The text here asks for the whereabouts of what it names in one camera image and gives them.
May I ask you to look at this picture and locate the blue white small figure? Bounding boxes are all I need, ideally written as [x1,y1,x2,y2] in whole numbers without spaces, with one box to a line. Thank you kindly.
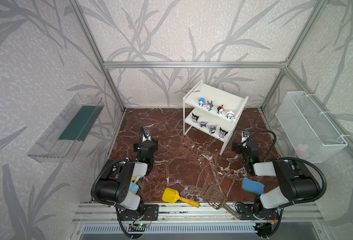
[225,111,235,120]

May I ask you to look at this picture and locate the purple caped Kuromi figure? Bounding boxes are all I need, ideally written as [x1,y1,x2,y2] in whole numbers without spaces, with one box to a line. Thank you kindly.
[208,125,217,134]

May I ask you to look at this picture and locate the red ladybug Doraemon figure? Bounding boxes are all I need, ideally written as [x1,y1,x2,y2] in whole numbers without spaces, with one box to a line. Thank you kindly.
[217,105,224,116]

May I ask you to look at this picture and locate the dark purple small figure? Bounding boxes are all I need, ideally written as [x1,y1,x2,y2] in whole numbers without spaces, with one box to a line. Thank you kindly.
[199,122,207,128]

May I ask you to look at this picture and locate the grey suit Doraemon figure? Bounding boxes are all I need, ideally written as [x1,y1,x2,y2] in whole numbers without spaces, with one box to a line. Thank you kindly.
[206,101,213,112]

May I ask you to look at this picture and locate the black purple Kuromi figure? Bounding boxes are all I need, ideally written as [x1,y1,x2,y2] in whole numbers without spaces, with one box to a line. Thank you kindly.
[191,114,199,123]

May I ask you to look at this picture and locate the blue Doraemon figure pair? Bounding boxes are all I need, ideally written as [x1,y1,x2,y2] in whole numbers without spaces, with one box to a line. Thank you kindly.
[198,98,206,108]

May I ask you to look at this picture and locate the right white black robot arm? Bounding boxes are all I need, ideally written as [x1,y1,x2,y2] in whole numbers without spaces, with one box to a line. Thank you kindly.
[231,141,327,215]

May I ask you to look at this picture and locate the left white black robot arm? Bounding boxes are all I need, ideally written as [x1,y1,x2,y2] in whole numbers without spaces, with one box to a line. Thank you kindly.
[91,140,158,215]

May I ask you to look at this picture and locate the white two-tier shelf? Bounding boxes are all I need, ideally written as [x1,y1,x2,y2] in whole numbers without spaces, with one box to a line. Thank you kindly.
[182,81,249,155]

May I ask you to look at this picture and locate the blue yellow sponge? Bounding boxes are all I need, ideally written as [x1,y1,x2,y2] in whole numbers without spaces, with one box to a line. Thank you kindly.
[241,178,265,195]

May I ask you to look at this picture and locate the pink item in basket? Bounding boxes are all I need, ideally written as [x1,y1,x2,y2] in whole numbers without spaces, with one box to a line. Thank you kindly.
[295,144,309,160]

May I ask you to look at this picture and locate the yellow toy shovel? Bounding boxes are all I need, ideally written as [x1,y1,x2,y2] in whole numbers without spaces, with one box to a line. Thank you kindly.
[162,188,199,208]

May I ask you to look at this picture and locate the brown slotted toy spatula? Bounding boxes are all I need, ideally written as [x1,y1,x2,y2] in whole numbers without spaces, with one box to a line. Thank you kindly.
[202,186,241,220]

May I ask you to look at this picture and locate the small circuit board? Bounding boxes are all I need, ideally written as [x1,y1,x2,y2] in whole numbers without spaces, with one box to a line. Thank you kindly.
[130,223,151,231]

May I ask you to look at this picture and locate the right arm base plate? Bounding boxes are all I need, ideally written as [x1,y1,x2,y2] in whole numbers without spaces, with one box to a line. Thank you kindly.
[235,203,280,221]

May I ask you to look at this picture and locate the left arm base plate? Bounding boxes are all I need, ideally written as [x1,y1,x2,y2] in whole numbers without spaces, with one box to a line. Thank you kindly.
[119,204,159,221]

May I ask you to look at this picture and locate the white wire mesh basket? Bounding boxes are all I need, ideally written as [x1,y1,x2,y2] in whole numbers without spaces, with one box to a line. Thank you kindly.
[275,91,348,163]

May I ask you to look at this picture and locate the clear plastic wall bin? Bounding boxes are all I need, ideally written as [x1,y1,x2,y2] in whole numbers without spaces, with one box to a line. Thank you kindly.
[27,94,105,163]

